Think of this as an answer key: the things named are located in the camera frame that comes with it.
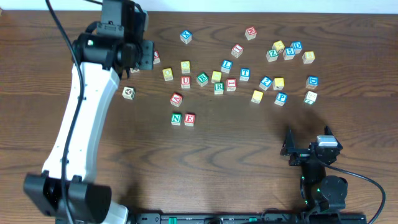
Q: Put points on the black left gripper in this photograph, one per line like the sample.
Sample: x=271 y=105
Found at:
x=147 y=55

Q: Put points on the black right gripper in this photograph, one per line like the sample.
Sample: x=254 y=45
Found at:
x=306 y=154

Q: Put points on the blue P block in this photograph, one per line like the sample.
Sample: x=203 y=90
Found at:
x=280 y=99

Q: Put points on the picture face wooden block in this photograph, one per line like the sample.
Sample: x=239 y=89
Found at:
x=128 y=93

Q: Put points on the red i block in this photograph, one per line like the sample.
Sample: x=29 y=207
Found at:
x=231 y=84
x=237 y=50

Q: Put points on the green N block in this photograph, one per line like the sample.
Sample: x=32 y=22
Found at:
x=176 y=119

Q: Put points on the green R block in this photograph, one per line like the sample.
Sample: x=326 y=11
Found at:
x=218 y=88

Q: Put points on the red E block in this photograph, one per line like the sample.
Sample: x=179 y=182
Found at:
x=189 y=119

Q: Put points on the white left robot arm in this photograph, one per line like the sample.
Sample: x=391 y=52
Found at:
x=65 y=189

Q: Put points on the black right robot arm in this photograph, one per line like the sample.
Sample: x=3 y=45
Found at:
x=323 y=194

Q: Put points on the yellow block far left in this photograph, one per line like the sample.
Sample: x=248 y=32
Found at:
x=134 y=70

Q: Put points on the green L block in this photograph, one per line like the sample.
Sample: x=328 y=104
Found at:
x=310 y=97

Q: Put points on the red Y block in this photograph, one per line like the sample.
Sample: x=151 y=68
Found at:
x=156 y=57

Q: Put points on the blue D block right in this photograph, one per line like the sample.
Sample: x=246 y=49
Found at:
x=312 y=82

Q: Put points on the blue d block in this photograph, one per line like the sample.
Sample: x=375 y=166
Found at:
x=312 y=82
x=297 y=46

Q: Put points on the yellow block left middle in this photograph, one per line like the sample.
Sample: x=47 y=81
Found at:
x=168 y=74

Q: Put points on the yellow K block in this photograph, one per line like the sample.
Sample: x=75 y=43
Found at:
x=278 y=83

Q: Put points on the yellow S block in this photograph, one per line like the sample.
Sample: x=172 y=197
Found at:
x=257 y=96

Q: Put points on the blue X block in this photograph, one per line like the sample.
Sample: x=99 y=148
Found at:
x=186 y=36

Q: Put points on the blue 2 block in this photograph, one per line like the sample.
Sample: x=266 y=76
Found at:
x=265 y=83

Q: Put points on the yellow block upper middle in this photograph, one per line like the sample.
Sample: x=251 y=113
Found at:
x=185 y=66

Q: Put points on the red U block middle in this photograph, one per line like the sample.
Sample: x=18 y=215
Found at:
x=185 y=82

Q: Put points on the yellow 8 block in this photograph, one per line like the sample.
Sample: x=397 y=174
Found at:
x=308 y=57

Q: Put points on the red A block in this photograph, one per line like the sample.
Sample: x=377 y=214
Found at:
x=176 y=99

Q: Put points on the blue 5 block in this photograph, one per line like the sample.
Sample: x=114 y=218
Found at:
x=288 y=53

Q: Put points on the green Z block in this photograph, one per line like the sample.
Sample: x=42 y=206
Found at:
x=272 y=55

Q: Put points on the blue T block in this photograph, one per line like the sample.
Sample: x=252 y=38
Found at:
x=245 y=74

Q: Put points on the blue D block upper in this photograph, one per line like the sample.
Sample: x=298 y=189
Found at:
x=297 y=46

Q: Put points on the green B block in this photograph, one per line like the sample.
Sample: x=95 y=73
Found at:
x=202 y=79

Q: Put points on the yellow block upper right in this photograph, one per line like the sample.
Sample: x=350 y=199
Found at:
x=278 y=46

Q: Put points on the yellow block centre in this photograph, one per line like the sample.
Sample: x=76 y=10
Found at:
x=216 y=77

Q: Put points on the blue L block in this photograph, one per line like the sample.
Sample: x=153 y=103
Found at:
x=226 y=66

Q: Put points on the red M block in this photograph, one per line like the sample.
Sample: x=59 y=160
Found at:
x=250 y=33

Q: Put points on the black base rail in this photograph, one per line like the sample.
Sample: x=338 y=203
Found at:
x=269 y=216

